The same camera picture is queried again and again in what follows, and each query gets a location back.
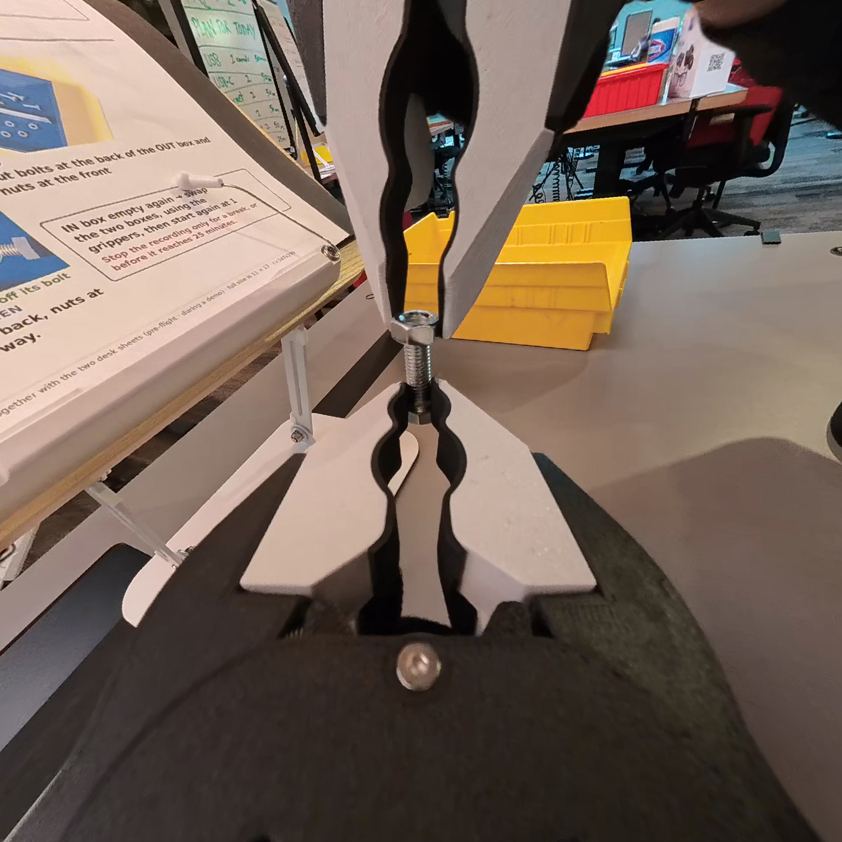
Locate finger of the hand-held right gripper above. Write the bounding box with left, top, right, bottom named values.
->
left=322, top=0, right=415, bottom=328
left=437, top=0, right=573, bottom=341

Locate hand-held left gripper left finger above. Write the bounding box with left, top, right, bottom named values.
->
left=240, top=382, right=410, bottom=626

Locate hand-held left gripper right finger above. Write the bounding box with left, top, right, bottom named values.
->
left=431, top=380, right=597, bottom=634

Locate silver hex bolt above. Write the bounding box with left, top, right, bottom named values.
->
left=389, top=311, right=440, bottom=415

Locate yellow plastic bin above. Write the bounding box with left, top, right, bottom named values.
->
left=403, top=196, right=632, bottom=351

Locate person's right forearm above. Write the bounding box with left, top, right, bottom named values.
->
left=694, top=0, right=842, bottom=129

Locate computer monitor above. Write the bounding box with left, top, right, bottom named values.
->
left=621, top=13, right=652, bottom=59

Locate red storage bin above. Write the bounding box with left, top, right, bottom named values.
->
left=584, top=66, right=686, bottom=121

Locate wooden office desk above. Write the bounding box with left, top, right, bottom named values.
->
left=564, top=84, right=751, bottom=198

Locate wipes canister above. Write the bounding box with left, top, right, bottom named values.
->
left=648, top=18, right=681, bottom=63

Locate small easel whiteboard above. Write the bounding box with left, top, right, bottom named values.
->
left=253, top=0, right=323, bottom=155

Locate white printed box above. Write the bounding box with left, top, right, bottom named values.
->
left=667, top=7, right=736, bottom=100

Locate whiteboard with green writing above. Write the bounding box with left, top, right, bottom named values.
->
left=178, top=0, right=293, bottom=149

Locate white tethered pin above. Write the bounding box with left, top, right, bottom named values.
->
left=176, top=170, right=330, bottom=251

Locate clear acrylic support leg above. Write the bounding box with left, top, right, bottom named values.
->
left=86, top=482, right=188, bottom=568

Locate red and black office chair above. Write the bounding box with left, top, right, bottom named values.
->
left=658, top=86, right=800, bottom=234

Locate printed instruction sheet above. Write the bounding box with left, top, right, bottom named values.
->
left=0, top=0, right=333, bottom=432

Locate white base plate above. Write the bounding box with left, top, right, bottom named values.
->
left=121, top=411, right=422, bottom=627

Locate white slotted support bracket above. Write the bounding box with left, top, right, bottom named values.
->
left=282, top=325, right=315, bottom=455

